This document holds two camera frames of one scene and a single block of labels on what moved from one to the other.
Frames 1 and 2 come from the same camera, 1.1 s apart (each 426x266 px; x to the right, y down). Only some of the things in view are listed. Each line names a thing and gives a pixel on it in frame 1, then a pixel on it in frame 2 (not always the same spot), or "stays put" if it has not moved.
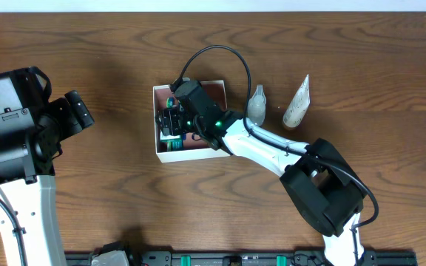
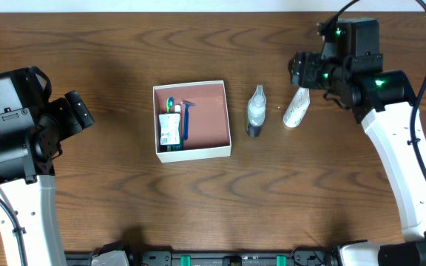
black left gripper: (78, 108) stays put
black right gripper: (171, 121) -> (299, 69)
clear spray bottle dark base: (257, 106) stays put
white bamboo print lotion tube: (299, 106) stays put
